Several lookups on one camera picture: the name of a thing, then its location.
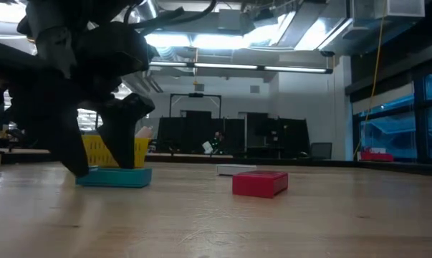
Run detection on person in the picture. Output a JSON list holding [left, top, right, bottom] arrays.
[[213, 130, 226, 153]]

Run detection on black table frame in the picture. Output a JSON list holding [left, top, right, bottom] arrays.
[[143, 153, 432, 177]]

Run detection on red bin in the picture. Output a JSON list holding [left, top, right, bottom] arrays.
[[360, 149, 395, 163]]

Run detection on white box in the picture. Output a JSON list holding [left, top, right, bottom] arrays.
[[216, 163, 258, 177]]

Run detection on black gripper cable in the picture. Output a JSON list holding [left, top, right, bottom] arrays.
[[122, 0, 219, 32]]

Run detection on yellow plastic basket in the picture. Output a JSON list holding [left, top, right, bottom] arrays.
[[80, 134, 152, 170]]

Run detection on black partition screens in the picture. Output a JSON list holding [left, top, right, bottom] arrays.
[[156, 110, 310, 159]]

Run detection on rectangular metal air duct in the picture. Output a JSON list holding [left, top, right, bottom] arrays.
[[242, 0, 426, 54]]

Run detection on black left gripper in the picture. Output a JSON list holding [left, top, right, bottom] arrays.
[[0, 21, 159, 178]]

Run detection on yellow hanging cable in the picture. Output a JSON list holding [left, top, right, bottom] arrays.
[[353, 0, 387, 161]]

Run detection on black gantry frame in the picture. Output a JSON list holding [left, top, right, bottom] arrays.
[[169, 92, 223, 119]]

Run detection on teal plastic box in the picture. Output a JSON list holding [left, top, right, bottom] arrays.
[[75, 166, 154, 189]]

